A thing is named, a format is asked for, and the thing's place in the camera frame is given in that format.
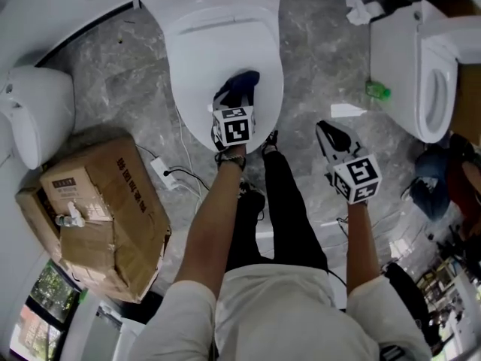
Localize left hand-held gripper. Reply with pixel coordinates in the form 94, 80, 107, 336
208, 95, 258, 153

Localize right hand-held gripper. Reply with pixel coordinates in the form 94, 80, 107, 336
315, 120, 383, 205

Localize dark blue cloth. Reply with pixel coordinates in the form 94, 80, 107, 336
213, 70, 262, 109

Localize white toilet lid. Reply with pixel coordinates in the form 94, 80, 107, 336
165, 7, 284, 154
0, 64, 77, 171

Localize person's left forearm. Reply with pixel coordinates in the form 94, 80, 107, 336
174, 144, 250, 291

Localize person's right forearm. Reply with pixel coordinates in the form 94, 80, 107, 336
345, 199, 385, 299

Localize white toilet open seat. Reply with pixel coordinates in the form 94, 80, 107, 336
369, 0, 481, 145

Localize white toilet closed lid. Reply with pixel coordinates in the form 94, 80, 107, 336
0, 64, 77, 171

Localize flat white paper sheet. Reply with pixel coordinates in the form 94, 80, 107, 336
329, 103, 368, 119

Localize person's black sandal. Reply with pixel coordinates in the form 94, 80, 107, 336
237, 180, 267, 221
260, 129, 280, 156

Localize green plastic bottle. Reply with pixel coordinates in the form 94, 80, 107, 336
365, 80, 392, 101

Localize white power strip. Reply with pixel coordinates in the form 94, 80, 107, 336
150, 157, 178, 192

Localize person's black trousers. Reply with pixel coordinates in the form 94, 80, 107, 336
224, 151, 329, 275

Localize crumpled white paper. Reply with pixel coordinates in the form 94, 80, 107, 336
344, 0, 386, 26

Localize large brown cardboard box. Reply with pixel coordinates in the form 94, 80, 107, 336
14, 135, 173, 305

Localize small brown cardboard box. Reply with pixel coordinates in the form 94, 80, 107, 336
39, 163, 114, 226

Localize person's white shirt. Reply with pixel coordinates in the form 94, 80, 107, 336
126, 262, 434, 361

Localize small white plastic fitting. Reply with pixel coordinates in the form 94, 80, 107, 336
55, 200, 86, 229

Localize white cabinet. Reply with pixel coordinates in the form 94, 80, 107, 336
62, 287, 148, 361

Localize braided wrist bracelet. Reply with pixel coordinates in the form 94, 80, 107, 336
214, 150, 248, 171

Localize white power cable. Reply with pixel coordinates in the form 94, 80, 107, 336
174, 105, 202, 212

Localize black power cable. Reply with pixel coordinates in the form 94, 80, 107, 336
164, 166, 211, 193

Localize window with black frame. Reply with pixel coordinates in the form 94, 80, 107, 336
6, 259, 83, 361

